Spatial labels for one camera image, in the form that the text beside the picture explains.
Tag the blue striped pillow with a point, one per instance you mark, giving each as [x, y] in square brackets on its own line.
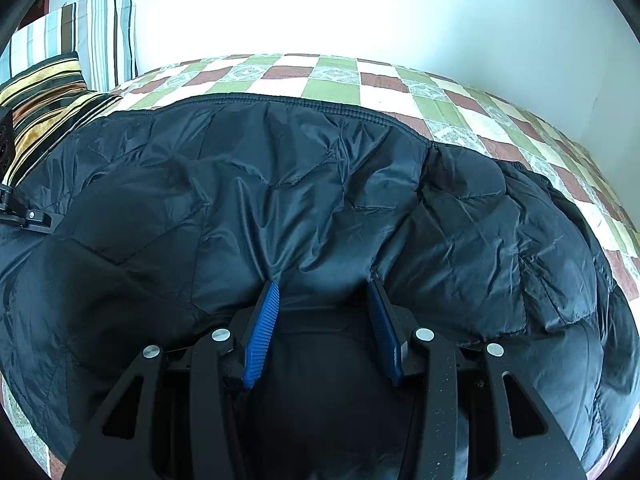
[101, 32]

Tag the checkered patchwork bed cover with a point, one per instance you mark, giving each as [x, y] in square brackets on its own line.
[435, 107]

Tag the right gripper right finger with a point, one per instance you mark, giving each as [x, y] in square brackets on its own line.
[512, 434]

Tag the dark yellow striped cushion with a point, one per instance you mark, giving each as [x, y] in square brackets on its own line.
[49, 101]

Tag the black quilted puffer jacket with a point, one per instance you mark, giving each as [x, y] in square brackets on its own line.
[173, 219]

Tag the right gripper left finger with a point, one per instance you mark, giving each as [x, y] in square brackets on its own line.
[167, 416]

